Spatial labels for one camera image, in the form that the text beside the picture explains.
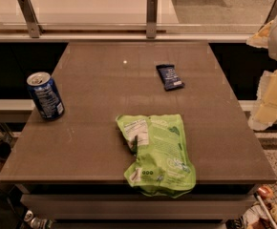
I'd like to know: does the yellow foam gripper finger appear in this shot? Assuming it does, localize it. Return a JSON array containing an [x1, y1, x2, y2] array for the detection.
[[248, 70, 277, 131], [246, 21, 273, 49]]

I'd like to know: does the dark blue rxbar wrapper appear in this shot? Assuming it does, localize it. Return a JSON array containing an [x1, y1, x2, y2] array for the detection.
[[156, 64, 184, 91]]

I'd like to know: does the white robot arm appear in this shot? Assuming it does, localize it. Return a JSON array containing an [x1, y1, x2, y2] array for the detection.
[[246, 15, 277, 131]]

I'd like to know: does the green snack bag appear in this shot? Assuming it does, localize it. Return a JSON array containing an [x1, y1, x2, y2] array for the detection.
[[116, 114, 196, 198]]

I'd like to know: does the gray table base shelf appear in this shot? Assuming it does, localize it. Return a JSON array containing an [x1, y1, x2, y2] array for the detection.
[[21, 194, 255, 220]]

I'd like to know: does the blue soda can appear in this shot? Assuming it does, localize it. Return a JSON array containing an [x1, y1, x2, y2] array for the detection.
[[27, 72, 64, 120]]

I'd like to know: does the right metal railing bracket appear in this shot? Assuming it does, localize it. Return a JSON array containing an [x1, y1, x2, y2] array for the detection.
[[265, 0, 277, 24]]

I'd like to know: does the metal railing bracket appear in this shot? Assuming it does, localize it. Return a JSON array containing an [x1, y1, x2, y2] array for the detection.
[[265, 0, 277, 24], [146, 0, 158, 39], [17, 0, 42, 38]]

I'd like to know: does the middle metal railing bracket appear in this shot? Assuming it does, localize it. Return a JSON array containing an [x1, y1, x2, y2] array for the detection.
[[146, 0, 158, 39]]

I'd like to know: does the wire basket with items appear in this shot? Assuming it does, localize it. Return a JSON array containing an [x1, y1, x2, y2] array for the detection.
[[240, 184, 277, 229]]

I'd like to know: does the left metal railing bracket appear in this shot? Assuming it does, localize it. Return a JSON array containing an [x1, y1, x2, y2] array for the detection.
[[17, 0, 42, 38]]

